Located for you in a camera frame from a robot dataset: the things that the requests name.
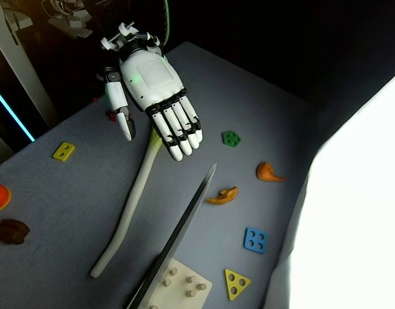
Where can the blue square four-hole block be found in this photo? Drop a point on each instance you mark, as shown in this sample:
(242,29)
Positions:
(255,240)

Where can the large kitchen knife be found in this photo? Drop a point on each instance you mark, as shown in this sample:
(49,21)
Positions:
(191,212)

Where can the yellow rectangular two-hole block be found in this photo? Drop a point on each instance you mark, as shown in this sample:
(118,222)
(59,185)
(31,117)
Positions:
(63,152)

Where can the cyan light strip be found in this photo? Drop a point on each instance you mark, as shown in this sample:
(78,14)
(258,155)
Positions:
(14,112)

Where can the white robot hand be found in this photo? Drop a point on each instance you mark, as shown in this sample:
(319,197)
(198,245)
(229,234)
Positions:
(149,80)

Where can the white post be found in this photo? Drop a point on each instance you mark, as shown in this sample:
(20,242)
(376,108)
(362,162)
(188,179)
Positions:
(20,71)

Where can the white background device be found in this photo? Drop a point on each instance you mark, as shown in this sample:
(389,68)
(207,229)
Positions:
(72,24)

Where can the long leek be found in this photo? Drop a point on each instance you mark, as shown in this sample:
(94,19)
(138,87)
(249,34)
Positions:
(136,193)

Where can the yellow triangle block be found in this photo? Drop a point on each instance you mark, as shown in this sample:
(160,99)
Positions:
(235,283)

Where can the red pentagon block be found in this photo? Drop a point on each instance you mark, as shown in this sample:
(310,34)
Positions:
(112,116)

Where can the green pentagon block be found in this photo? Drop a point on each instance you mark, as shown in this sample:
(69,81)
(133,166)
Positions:
(231,139)

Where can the beige wooden peg board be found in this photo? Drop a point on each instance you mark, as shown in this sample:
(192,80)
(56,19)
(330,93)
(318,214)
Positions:
(191,289)

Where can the grey table cloth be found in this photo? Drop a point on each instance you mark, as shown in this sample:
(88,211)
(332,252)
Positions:
(72,193)

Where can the small white box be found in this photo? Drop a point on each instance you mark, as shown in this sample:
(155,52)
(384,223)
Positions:
(23,22)

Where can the orange curved toy food piece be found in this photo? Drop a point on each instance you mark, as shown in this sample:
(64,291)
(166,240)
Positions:
(226,196)

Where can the brown toy food piece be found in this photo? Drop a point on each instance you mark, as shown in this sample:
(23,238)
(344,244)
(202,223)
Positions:
(11,231)

